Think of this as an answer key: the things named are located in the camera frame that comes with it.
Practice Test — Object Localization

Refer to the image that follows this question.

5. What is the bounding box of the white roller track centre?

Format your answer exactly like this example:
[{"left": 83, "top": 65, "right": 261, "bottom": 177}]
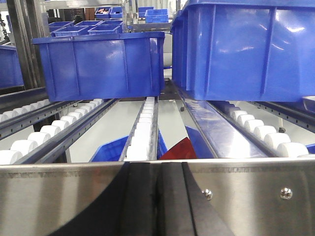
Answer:
[{"left": 119, "top": 97, "right": 158, "bottom": 162}]

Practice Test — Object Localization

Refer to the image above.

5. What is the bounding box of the white roller track right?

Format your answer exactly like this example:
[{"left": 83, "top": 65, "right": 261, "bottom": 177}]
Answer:
[{"left": 222, "top": 103, "right": 315, "bottom": 158}]

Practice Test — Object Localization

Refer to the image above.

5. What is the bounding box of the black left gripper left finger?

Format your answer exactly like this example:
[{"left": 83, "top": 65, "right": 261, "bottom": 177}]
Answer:
[{"left": 52, "top": 163, "right": 154, "bottom": 236}]

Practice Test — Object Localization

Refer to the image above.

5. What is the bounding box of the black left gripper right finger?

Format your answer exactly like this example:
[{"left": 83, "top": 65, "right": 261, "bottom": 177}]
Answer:
[{"left": 157, "top": 162, "right": 234, "bottom": 236}]

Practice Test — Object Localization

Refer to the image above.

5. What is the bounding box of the white roller track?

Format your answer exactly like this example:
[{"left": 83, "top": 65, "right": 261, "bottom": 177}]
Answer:
[
  {"left": 119, "top": 97, "right": 158, "bottom": 162},
  {"left": 0, "top": 98, "right": 104, "bottom": 165},
  {"left": 222, "top": 103, "right": 315, "bottom": 158}
]

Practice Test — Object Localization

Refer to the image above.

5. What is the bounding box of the large blue plastic bin right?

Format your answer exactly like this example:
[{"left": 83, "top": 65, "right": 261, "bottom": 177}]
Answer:
[{"left": 171, "top": 0, "right": 315, "bottom": 102}]

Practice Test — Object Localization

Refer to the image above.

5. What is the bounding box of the blue plastic bin left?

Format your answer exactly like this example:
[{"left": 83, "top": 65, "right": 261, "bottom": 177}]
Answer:
[{"left": 32, "top": 32, "right": 165, "bottom": 101}]

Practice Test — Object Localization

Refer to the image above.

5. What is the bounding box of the red bag in lower bin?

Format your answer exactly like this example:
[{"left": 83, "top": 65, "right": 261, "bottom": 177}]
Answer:
[{"left": 160, "top": 137, "right": 197, "bottom": 160}]

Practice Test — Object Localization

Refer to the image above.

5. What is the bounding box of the white roller track left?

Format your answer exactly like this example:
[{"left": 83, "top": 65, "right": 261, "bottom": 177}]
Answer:
[{"left": 0, "top": 98, "right": 104, "bottom": 165}]

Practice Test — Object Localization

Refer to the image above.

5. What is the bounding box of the blue bin below shelf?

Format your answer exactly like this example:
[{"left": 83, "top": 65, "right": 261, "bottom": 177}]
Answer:
[{"left": 90, "top": 131, "right": 168, "bottom": 162}]

